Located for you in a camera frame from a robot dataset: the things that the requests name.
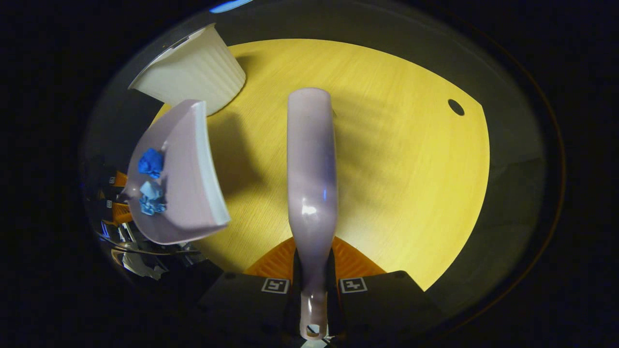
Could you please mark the lilac dustpan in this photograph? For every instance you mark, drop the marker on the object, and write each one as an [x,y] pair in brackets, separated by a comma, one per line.
[188,183]

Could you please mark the dark blue paper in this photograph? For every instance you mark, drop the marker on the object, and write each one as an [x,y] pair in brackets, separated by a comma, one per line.
[151,163]

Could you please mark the light blue paper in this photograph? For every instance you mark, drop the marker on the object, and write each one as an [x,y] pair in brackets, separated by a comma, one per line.
[151,198]

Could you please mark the small lilac broom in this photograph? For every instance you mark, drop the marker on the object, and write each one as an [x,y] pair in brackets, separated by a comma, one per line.
[312,169]

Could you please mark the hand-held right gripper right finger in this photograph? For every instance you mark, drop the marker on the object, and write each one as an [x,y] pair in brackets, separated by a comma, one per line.
[387,302]

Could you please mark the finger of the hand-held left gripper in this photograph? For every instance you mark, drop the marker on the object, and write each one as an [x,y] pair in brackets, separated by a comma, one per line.
[120,180]
[121,212]

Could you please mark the white ribbed garbage bin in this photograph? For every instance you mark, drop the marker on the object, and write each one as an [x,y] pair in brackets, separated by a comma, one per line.
[193,77]

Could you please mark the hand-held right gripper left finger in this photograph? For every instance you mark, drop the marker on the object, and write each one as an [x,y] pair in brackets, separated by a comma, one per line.
[242,302]

